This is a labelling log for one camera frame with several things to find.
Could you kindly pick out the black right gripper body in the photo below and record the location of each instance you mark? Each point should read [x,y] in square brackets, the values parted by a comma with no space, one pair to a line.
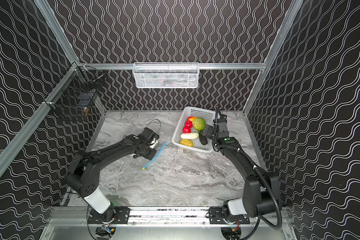
[209,131]

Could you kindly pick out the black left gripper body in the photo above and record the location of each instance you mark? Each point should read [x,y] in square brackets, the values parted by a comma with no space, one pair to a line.
[151,152]

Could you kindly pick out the green toy cabbage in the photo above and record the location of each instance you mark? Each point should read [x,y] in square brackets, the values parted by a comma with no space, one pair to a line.
[199,124]

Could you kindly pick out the clear zip bag blue zipper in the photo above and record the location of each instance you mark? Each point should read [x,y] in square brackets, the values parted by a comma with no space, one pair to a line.
[155,157]

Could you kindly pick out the red toy apple with stem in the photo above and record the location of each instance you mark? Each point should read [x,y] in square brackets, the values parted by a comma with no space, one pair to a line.
[189,124]

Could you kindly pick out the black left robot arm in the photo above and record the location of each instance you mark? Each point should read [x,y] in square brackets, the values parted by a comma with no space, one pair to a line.
[83,175]

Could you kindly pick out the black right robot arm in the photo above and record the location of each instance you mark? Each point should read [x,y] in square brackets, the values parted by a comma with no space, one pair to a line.
[261,193]

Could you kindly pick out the dark green toy avocado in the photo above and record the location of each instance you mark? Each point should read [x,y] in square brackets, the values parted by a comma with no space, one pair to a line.
[203,140]

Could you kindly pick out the white plastic perforated basket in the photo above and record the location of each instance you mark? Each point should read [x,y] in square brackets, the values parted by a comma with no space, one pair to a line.
[197,146]

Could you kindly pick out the pale green toy cucumber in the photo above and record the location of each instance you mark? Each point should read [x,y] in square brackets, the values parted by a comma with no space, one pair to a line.
[190,136]

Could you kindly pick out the red toy pomegranate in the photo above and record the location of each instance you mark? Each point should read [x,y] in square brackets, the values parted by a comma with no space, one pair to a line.
[186,130]

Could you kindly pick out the orange red toy peach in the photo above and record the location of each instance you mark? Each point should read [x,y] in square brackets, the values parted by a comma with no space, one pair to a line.
[191,118]

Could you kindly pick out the yellow toy potato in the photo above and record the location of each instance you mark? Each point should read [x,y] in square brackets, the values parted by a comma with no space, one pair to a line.
[186,142]

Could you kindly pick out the aluminium back horizontal bar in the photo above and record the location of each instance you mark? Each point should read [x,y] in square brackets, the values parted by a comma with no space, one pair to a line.
[178,66]

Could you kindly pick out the aluminium left side bar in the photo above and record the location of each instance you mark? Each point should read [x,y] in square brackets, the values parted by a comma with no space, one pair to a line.
[21,138]

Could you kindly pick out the white mesh wall basket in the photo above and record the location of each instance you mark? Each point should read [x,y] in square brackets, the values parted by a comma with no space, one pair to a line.
[166,78]

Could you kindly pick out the black wire wall basket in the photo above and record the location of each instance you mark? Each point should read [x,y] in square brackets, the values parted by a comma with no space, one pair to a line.
[76,100]

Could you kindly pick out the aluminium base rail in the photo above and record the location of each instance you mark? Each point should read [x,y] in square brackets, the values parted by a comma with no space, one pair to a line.
[143,217]

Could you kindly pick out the aluminium frame corner post right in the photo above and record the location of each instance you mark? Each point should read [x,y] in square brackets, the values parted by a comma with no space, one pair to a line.
[285,27]

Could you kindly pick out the aluminium frame corner post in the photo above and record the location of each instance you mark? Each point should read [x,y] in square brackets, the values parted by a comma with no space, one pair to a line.
[285,27]
[57,30]

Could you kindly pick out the aluminium frame corner post left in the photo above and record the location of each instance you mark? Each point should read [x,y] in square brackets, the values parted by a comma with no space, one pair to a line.
[57,30]

